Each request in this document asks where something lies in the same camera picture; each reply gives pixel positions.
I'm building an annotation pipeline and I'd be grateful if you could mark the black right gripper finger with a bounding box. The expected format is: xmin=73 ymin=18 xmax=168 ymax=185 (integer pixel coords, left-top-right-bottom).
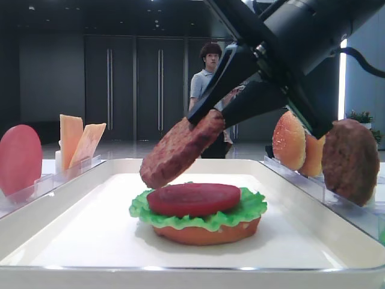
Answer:
xmin=222 ymin=81 xmax=288 ymax=128
xmin=187 ymin=43 xmax=260 ymax=125

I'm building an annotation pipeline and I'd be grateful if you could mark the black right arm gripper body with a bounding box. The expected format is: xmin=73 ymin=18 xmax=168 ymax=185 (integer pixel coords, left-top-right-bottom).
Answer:
xmin=206 ymin=1 xmax=339 ymax=138

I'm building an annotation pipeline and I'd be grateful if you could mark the brown meat patty front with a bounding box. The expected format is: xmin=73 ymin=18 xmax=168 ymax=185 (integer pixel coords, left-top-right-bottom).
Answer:
xmin=140 ymin=109 xmax=225 ymax=189

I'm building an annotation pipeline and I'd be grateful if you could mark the brown meat patty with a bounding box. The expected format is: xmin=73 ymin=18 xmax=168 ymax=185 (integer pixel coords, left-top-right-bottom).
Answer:
xmin=321 ymin=119 xmax=380 ymax=207
xmin=140 ymin=109 xmax=225 ymax=189

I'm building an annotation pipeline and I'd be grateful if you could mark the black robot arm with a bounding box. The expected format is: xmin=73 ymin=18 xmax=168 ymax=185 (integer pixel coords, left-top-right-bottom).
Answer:
xmin=188 ymin=1 xmax=384 ymax=138

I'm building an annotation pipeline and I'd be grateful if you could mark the green lettuce leaf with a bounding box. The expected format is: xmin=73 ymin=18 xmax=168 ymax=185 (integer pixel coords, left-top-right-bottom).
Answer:
xmin=129 ymin=187 xmax=267 ymax=232

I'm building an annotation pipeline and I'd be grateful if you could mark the brown meat patty rear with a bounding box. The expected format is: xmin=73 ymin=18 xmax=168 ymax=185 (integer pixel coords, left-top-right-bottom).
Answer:
xmin=321 ymin=119 xmax=380 ymax=207

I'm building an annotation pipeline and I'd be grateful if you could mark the red tomato slice on burger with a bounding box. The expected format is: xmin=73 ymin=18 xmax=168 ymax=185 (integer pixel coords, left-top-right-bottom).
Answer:
xmin=147 ymin=183 xmax=241 ymax=217

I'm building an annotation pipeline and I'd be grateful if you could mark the leaning orange cheese slice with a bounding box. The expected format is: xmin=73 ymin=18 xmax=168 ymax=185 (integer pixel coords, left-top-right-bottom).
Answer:
xmin=69 ymin=123 xmax=106 ymax=168

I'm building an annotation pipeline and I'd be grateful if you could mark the tall orange cheese slice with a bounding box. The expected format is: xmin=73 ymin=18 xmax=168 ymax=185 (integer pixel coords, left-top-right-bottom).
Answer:
xmin=60 ymin=114 xmax=83 ymax=170

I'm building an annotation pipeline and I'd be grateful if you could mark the upright red tomato slice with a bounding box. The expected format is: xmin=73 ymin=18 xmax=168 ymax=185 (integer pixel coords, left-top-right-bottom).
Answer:
xmin=1 ymin=125 xmax=43 ymax=203

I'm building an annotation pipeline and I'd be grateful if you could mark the person in grey shirt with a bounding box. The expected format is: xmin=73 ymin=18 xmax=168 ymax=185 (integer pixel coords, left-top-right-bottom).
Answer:
xmin=188 ymin=42 xmax=238 ymax=160

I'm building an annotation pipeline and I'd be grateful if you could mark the seeded top bun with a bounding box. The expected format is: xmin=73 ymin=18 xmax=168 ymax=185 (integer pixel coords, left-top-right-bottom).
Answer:
xmin=273 ymin=111 xmax=306 ymax=170

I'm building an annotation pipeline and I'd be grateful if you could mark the potted green plant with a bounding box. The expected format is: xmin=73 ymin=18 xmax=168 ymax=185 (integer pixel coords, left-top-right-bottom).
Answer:
xmin=346 ymin=110 xmax=383 ymax=145

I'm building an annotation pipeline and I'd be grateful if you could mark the bottom bun slice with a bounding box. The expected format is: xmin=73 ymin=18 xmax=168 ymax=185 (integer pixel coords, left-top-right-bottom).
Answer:
xmin=153 ymin=218 xmax=260 ymax=246

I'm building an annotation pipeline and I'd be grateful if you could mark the clear acrylic right holder rack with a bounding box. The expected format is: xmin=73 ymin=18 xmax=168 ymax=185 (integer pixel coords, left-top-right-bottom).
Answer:
xmin=262 ymin=156 xmax=384 ymax=244

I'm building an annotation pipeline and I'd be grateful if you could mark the clear acrylic holder rack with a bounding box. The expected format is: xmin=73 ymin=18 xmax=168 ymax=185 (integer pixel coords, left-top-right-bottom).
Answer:
xmin=262 ymin=156 xmax=384 ymax=244
xmin=1 ymin=155 xmax=104 ymax=217

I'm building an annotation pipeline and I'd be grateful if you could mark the white rectangular tray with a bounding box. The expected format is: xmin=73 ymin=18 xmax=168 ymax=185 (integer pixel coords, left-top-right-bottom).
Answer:
xmin=1 ymin=159 xmax=384 ymax=288

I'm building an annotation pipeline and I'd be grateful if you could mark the clear acrylic left holder rack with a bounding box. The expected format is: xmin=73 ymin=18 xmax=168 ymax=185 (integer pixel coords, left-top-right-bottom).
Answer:
xmin=1 ymin=155 xmax=104 ymax=217

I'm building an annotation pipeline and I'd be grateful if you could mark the black cable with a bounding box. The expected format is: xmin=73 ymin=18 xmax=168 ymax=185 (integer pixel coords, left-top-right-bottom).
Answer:
xmin=330 ymin=46 xmax=385 ymax=78

